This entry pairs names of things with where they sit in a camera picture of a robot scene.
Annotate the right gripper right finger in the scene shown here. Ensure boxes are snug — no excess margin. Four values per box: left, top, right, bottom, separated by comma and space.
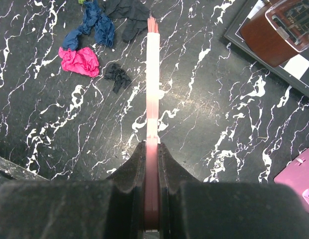
158, 144, 309, 239

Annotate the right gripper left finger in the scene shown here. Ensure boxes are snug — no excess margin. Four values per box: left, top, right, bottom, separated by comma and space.
0, 143, 146, 239

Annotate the pink hand brush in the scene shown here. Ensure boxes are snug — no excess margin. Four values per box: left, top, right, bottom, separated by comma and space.
144, 15, 160, 231

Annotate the pink metronome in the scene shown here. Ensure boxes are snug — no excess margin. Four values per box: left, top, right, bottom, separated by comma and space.
274, 148, 309, 213

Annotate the dark paper scrap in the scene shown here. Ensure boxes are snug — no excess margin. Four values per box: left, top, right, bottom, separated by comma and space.
104, 63, 132, 94

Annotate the black white chessboard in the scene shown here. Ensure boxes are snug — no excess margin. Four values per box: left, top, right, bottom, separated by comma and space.
224, 0, 309, 97

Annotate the brown wooden metronome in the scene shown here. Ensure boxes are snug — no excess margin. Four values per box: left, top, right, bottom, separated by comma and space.
240, 0, 309, 67

